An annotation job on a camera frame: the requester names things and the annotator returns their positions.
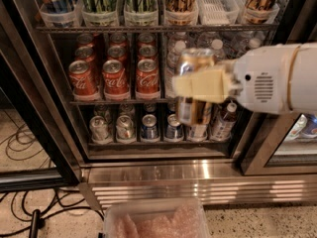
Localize blue can front right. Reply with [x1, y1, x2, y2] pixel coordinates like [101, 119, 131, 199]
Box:
[164, 114, 184, 142]

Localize front middle water bottle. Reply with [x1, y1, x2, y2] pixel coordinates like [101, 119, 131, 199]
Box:
[211, 39, 226, 60]

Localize silver can front right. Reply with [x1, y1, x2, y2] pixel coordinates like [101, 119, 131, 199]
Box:
[116, 115, 136, 144]

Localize top wire shelf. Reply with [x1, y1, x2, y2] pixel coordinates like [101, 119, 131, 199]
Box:
[36, 24, 278, 34]

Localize blue can front left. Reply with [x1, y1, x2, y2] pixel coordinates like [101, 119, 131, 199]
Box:
[141, 114, 159, 140]

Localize silver can front left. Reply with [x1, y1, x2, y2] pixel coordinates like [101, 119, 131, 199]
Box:
[89, 116, 111, 144]

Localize water bottle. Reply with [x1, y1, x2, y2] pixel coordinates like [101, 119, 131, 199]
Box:
[165, 41, 186, 98]
[237, 38, 262, 58]
[211, 39, 226, 60]

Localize clear plastic bin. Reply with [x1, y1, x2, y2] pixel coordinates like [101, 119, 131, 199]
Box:
[103, 198, 211, 238]

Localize black floor cables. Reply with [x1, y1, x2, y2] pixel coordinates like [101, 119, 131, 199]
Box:
[0, 112, 105, 238]

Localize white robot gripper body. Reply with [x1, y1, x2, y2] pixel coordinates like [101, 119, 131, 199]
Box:
[234, 45, 297, 114]

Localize stainless fridge base grille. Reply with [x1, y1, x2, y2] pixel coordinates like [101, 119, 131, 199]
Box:
[78, 160, 317, 209]

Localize coca-cola can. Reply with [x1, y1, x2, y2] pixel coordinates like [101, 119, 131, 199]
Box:
[102, 59, 129, 95]
[68, 60, 97, 97]
[136, 59, 159, 94]

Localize front right water bottle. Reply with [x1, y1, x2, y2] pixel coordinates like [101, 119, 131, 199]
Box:
[237, 38, 262, 58]

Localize brown tea bottle left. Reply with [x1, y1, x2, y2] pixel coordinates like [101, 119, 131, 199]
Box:
[187, 125, 207, 142]

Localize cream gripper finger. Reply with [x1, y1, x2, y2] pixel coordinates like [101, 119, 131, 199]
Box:
[172, 65, 238, 103]

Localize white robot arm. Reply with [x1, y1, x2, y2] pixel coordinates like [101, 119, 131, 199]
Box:
[172, 43, 317, 114]

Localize silver can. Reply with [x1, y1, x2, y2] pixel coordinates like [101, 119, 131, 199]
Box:
[116, 115, 136, 144]
[89, 116, 111, 144]

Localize front middle coca-cola can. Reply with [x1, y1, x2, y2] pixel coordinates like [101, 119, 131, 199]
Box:
[102, 59, 129, 95]

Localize brown tea bottle right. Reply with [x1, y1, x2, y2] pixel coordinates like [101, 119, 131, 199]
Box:
[211, 102, 237, 142]

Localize blue can behind right door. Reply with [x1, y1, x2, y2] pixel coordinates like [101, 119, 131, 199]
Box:
[300, 114, 317, 139]

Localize brown tea bottle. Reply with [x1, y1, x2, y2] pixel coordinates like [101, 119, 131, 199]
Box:
[187, 125, 207, 142]
[211, 102, 237, 142]

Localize front right coca-cola can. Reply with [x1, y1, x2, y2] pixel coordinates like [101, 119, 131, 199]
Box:
[136, 59, 159, 94]

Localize wire shelf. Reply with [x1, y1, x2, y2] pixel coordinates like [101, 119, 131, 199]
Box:
[36, 24, 278, 34]
[69, 98, 175, 106]

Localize middle wire shelf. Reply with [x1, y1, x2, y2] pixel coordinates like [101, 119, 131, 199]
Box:
[69, 98, 175, 106]

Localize front left water bottle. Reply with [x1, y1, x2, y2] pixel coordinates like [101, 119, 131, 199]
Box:
[165, 41, 186, 98]

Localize front left coca-cola can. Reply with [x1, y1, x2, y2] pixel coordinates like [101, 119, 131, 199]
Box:
[68, 60, 97, 97]

